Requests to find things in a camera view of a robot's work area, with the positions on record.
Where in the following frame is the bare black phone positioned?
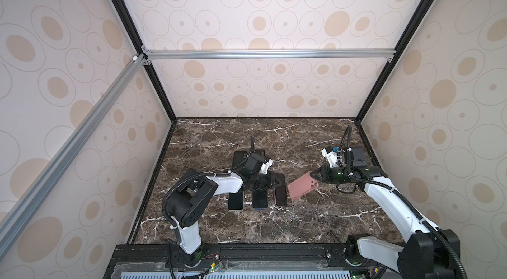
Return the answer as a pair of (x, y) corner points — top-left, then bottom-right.
(252, 190), (269, 209)
(272, 173), (288, 207)
(228, 190), (244, 210)

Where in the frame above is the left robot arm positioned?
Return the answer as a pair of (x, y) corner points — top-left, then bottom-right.
(162, 150), (288, 267)

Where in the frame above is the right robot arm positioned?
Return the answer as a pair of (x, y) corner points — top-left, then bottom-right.
(310, 146), (467, 278)

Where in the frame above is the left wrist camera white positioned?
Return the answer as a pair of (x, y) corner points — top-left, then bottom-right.
(259, 159), (273, 175)

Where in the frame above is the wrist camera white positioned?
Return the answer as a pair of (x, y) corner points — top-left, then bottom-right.
(259, 159), (273, 175)
(321, 146), (341, 168)

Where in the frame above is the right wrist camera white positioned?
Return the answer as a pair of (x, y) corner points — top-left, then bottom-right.
(321, 146), (341, 168)

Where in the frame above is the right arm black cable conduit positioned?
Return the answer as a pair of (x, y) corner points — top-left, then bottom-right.
(338, 125), (470, 279)

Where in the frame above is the horizontal aluminium rail back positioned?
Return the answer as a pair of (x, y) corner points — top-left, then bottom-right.
(145, 49), (396, 61)

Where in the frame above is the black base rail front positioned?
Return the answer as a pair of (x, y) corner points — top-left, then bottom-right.
(104, 242), (444, 279)

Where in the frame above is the black frame post right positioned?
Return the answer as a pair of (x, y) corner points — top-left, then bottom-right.
(356, 0), (435, 123)

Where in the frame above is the black frame post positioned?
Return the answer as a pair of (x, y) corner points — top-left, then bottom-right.
(356, 0), (435, 123)
(111, 0), (178, 122)

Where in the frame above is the aluminium rail left wall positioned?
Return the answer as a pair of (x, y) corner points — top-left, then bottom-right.
(1, 53), (147, 258)

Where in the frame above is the black frame post left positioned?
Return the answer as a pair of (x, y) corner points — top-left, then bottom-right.
(111, 0), (178, 122)

